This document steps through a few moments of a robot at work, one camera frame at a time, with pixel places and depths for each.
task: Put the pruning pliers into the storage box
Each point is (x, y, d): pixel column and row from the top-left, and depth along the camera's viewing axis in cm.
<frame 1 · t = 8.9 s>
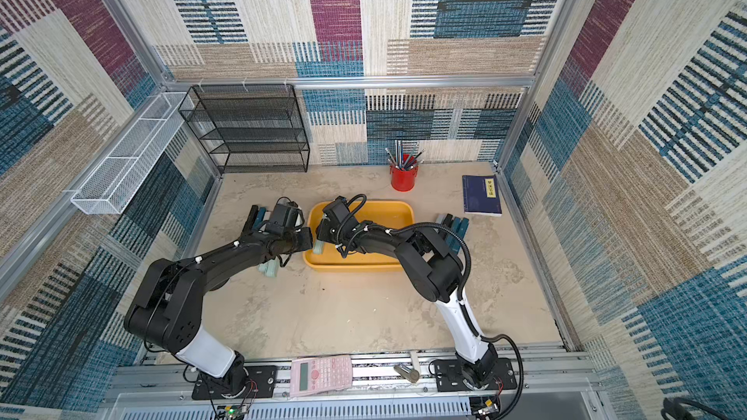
left hand: (312, 238, 94), fingers closed
right hand: (323, 232, 98), fingers open
yellow plastic storage tray: (332, 259, 95), point 3 cm above the table
red pen cup: (403, 180, 113), point 5 cm above the table
dark blue book: (480, 195, 111), point 2 cm above the table
black pruning pliers: (447, 221, 104), point 3 cm above the table

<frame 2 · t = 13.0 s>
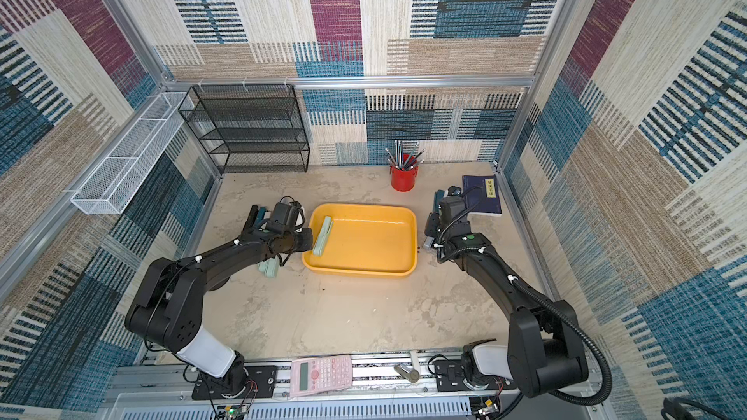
left hand: (312, 238, 94), fingers closed
right hand: (437, 222, 89), fingers open
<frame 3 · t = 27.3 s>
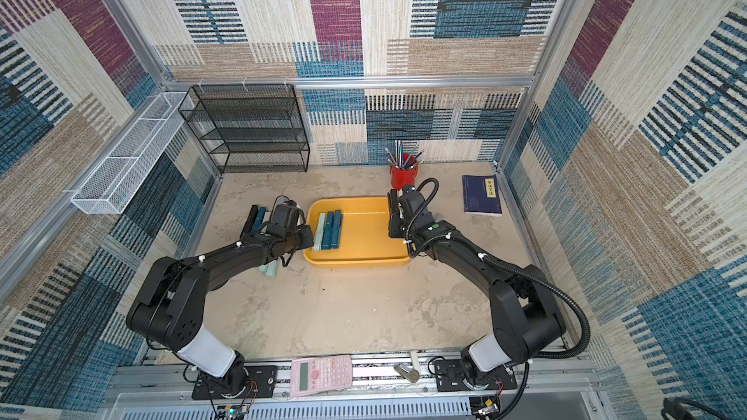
left hand: (311, 234, 95), fingers closed
right hand: (398, 225, 90), fingers open
dark teal pruning pliers: (337, 229, 101), point 3 cm above the table
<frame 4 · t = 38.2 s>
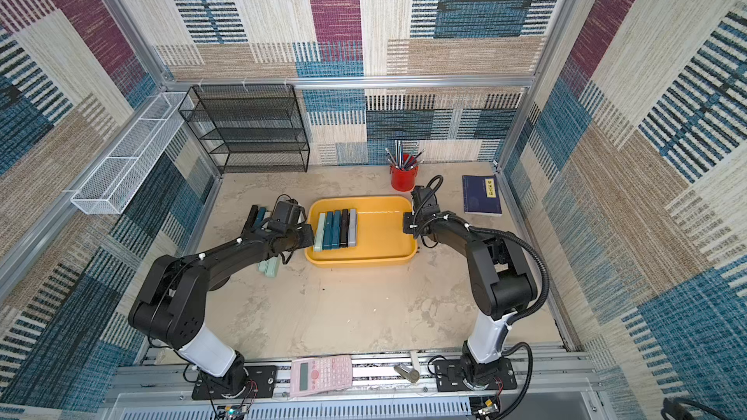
left hand: (312, 234, 94), fingers closed
right hand: (415, 224, 98), fingers closed
grey pruning pliers: (353, 228, 101), point 4 cm above the table
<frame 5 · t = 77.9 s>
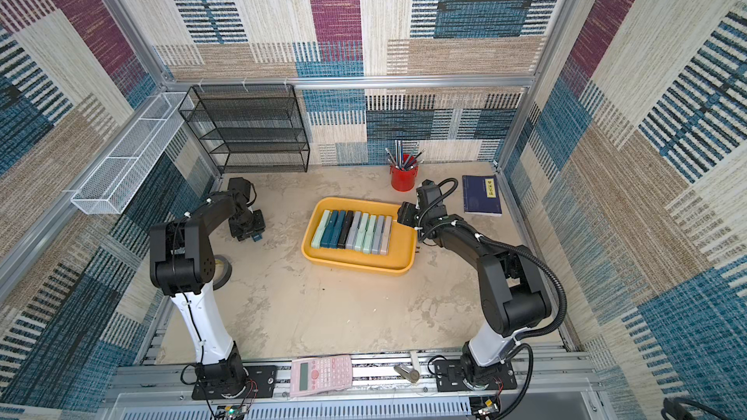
left hand: (257, 230, 101), fingers open
right hand: (409, 216, 95), fingers open
mint green pliers: (369, 234, 98), point 4 cm above the table
grey left side pliers: (377, 234, 99), point 4 cm above the table
